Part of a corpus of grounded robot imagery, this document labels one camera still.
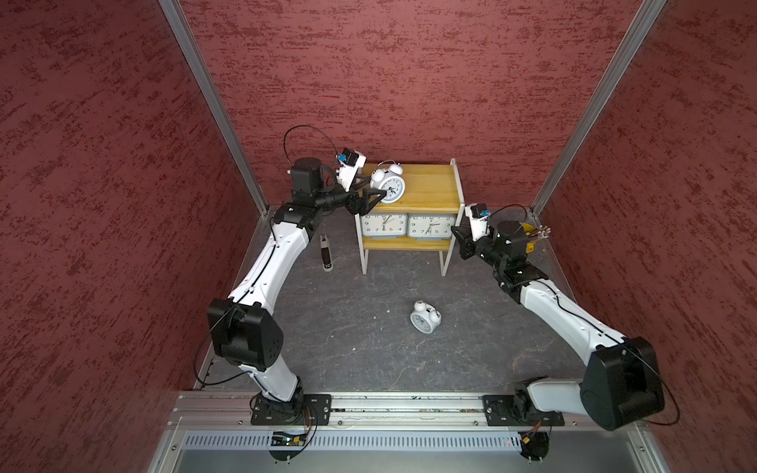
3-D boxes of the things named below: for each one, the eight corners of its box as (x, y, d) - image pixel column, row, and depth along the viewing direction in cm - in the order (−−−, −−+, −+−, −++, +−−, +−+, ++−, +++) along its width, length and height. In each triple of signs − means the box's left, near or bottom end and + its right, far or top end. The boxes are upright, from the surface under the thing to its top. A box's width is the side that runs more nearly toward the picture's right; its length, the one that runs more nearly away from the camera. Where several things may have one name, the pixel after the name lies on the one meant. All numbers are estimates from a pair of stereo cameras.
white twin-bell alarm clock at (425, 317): (408, 323, 91) (410, 310, 84) (417, 311, 94) (419, 297, 86) (429, 338, 88) (433, 326, 81) (437, 325, 91) (442, 312, 83)
